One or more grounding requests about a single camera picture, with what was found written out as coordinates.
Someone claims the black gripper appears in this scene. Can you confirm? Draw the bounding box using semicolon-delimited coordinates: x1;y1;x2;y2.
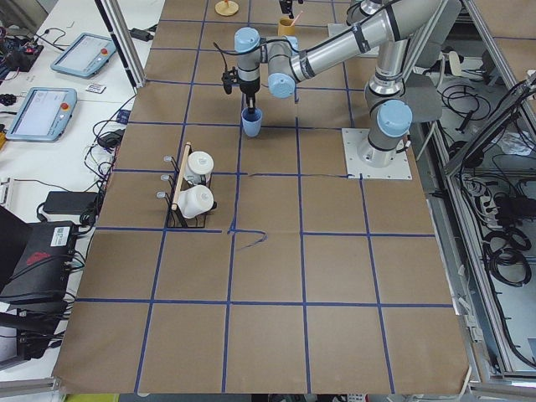
279;0;293;13
238;78;260;114

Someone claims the pink chopstick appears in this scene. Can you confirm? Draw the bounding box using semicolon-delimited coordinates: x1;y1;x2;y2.
290;10;303;26

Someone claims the light blue cup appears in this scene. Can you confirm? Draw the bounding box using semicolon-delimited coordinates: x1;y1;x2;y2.
241;107;263;137

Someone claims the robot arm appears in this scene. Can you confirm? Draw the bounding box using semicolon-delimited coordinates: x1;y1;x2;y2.
221;1;460;167

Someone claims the bamboo cylinder holder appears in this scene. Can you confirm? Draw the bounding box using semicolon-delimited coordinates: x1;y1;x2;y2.
277;17;295;36

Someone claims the round wooden mug stand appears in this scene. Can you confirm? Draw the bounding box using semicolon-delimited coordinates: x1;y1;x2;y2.
214;0;240;17

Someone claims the white mug far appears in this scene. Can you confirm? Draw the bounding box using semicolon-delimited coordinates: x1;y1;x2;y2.
184;151;214;184

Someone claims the teach pendant far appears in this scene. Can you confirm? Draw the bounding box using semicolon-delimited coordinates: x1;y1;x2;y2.
50;33;116;78

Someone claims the teach pendant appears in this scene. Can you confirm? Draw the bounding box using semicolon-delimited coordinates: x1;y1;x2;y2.
6;87;77;142
50;33;116;78

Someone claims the black power adapter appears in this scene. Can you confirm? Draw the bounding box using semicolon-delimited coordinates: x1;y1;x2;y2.
36;191;97;222

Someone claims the teach pendant near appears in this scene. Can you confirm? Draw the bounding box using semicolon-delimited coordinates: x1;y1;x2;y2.
6;87;77;142

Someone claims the black computer box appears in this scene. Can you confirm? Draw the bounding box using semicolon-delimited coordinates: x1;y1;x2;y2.
0;204;80;311

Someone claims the black wire mug rack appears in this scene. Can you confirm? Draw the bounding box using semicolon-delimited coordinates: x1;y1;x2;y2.
156;142;217;229

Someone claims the aluminium frame post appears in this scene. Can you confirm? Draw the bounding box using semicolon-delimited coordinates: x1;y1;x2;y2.
95;0;147;88

